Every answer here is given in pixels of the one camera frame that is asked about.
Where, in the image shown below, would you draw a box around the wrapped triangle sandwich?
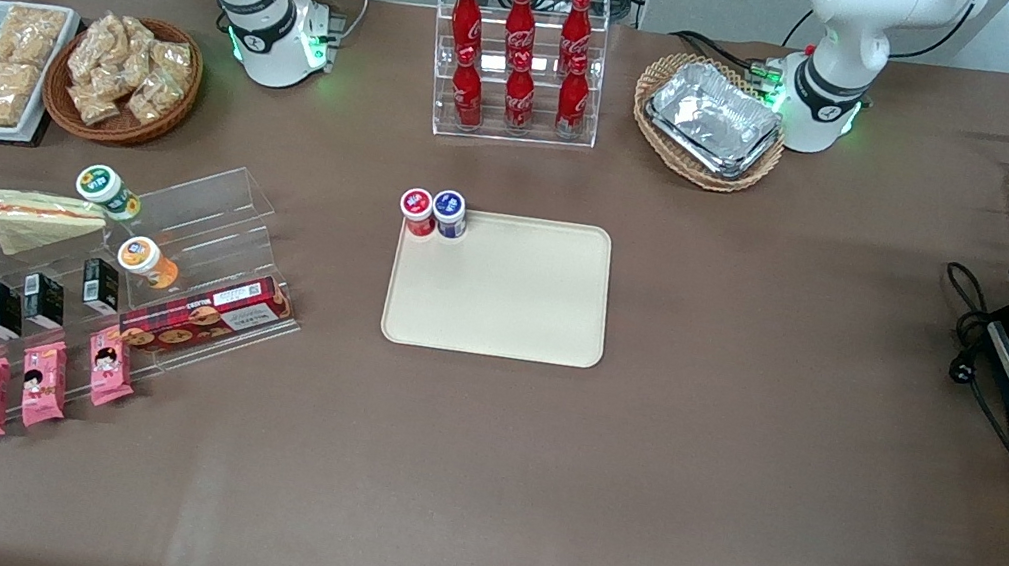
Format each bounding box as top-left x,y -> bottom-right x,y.
0,186 -> 113,272

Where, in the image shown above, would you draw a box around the beige plastic tray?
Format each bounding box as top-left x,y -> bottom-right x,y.
378,196 -> 623,376

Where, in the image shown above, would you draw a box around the small black carton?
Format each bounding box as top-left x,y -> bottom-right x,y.
17,270 -> 71,331
0,281 -> 30,343
77,255 -> 126,316

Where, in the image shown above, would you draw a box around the green lid cup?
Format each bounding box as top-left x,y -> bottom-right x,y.
71,161 -> 147,226

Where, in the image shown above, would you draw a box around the clear bag of snacks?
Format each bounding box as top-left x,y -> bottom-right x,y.
109,15 -> 160,91
123,67 -> 189,133
64,81 -> 126,132
64,11 -> 124,92
144,37 -> 199,88

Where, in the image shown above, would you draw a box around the brown wicker basket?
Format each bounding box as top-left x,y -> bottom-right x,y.
36,3 -> 211,158

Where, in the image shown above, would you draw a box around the orange lid cup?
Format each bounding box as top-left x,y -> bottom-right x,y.
113,232 -> 186,294

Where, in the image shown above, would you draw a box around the red cookie box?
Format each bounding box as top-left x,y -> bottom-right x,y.
113,255 -> 300,377

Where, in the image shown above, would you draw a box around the clear acrylic stepped shelf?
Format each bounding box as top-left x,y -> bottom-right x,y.
0,128 -> 324,451

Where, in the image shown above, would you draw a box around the red lid cup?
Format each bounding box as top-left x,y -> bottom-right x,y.
395,186 -> 441,240

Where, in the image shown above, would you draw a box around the blue lid cup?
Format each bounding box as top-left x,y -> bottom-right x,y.
427,188 -> 472,242

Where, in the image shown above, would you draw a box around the red cola bottle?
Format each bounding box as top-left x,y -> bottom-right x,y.
499,0 -> 542,65
445,43 -> 494,131
499,49 -> 543,134
556,0 -> 599,69
552,52 -> 597,140
445,0 -> 490,57

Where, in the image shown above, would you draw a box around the clear acrylic bottle rack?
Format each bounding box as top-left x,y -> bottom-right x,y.
417,0 -> 618,160

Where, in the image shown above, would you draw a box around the light wicker basket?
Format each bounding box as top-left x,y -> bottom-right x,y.
622,46 -> 798,202

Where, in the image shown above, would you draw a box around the stacked foil trays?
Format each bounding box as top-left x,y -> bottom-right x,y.
636,54 -> 791,187

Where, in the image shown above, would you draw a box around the grey arm base cable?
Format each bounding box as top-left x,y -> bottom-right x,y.
276,0 -> 370,49

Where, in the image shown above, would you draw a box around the black arm base cable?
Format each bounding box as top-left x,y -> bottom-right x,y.
665,28 -> 786,89

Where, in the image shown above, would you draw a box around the black power cable with plug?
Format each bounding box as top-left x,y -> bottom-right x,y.
918,260 -> 1009,455

